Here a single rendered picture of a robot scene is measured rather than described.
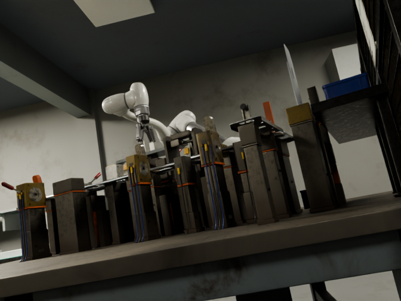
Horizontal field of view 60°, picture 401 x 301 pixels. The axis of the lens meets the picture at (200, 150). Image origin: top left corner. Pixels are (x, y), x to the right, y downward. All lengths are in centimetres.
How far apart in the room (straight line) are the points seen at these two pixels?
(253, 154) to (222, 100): 388
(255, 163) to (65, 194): 98
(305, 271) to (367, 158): 419
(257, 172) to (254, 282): 35
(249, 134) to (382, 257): 46
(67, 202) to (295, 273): 117
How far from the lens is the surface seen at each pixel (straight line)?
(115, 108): 218
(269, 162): 118
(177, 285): 79
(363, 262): 80
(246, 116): 163
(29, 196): 186
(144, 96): 214
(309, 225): 73
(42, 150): 553
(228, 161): 140
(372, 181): 489
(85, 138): 515
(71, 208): 168
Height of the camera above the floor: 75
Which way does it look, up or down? 11 degrees up
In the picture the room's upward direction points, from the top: 10 degrees counter-clockwise
